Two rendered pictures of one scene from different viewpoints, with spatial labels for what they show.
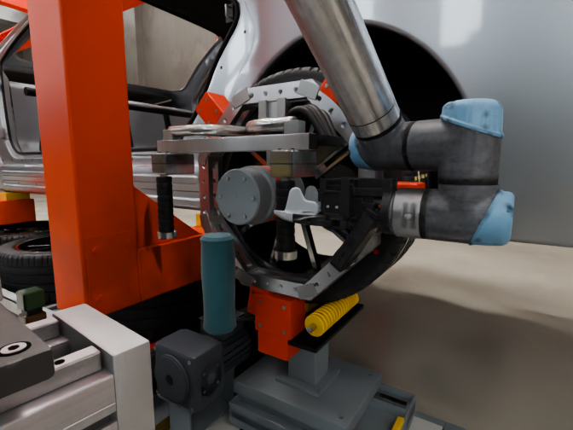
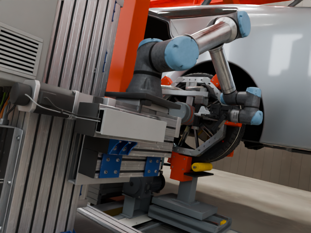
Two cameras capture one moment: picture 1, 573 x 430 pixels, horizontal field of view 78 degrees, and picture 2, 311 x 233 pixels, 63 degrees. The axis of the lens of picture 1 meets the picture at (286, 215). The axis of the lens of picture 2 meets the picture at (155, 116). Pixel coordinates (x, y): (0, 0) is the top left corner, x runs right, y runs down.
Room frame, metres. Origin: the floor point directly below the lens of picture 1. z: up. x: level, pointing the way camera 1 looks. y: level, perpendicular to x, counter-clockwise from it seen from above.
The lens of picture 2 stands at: (-0.84, 0.22, 0.68)
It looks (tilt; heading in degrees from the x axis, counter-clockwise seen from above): 4 degrees up; 1
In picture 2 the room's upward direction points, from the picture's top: 10 degrees clockwise
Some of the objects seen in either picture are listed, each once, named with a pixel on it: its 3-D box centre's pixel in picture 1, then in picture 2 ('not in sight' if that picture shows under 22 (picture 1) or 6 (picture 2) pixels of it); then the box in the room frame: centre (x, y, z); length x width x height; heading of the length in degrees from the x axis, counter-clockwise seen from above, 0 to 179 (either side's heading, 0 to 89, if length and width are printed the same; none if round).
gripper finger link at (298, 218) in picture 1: (318, 217); (208, 115); (0.58, -0.05, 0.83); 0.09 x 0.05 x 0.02; 66
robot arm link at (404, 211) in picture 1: (408, 212); (235, 115); (0.53, -0.18, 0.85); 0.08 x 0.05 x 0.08; 147
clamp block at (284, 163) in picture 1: (293, 163); (201, 100); (0.68, -0.01, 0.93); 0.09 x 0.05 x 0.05; 147
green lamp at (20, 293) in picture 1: (31, 299); not in sight; (0.72, 0.55, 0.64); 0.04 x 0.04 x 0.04; 57
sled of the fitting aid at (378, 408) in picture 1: (323, 408); (190, 217); (1.05, -0.12, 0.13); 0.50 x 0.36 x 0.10; 57
